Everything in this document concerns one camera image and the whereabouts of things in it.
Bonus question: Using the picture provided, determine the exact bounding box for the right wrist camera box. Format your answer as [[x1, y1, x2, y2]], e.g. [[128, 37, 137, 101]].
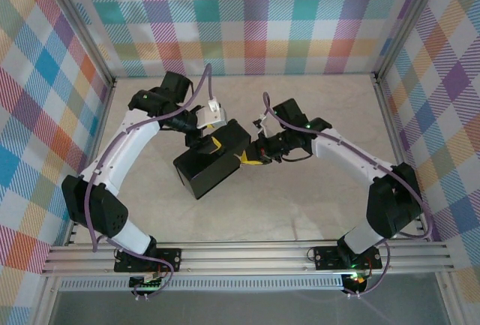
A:
[[253, 113, 273, 137]]

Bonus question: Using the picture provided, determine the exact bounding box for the slotted grey cable duct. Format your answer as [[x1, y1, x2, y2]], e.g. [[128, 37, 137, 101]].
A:
[[58, 274, 346, 292]]

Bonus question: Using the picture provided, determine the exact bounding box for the aluminium frame post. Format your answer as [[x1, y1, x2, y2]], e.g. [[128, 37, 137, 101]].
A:
[[373, 0, 449, 80], [37, 0, 116, 86]]

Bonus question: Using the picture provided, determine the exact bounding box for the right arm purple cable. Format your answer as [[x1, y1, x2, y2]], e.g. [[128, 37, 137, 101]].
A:
[[262, 91, 434, 298]]

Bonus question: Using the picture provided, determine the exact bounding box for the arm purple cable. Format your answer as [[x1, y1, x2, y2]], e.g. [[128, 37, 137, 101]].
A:
[[262, 91, 434, 298], [85, 62, 215, 299]]

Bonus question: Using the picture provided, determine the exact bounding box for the aluminium mounting rail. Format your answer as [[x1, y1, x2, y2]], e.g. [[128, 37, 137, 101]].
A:
[[40, 240, 457, 277]]

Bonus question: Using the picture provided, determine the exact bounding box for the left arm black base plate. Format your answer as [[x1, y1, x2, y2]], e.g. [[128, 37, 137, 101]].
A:
[[113, 248, 182, 273]]

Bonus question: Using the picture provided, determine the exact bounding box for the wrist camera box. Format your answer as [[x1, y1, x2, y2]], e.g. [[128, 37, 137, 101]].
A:
[[194, 107, 229, 130], [253, 113, 273, 137]]

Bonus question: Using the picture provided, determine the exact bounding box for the starry night painted box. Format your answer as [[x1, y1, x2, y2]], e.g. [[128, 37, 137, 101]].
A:
[[172, 118, 251, 200]]

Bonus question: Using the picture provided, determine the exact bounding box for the green controller board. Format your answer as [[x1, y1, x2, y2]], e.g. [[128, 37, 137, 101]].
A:
[[129, 274, 163, 290]]

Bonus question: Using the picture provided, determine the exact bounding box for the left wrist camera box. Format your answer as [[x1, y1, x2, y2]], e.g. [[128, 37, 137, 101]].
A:
[[194, 107, 229, 130]]

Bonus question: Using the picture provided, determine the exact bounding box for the aluminium side rail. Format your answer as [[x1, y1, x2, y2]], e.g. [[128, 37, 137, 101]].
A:
[[64, 77, 118, 247], [370, 73, 429, 240]]

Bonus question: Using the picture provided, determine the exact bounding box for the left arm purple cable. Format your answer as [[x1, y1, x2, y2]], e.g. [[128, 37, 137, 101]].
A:
[[85, 62, 215, 299]]

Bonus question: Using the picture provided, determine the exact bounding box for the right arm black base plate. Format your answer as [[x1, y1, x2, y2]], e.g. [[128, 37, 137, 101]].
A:
[[313, 244, 383, 270]]

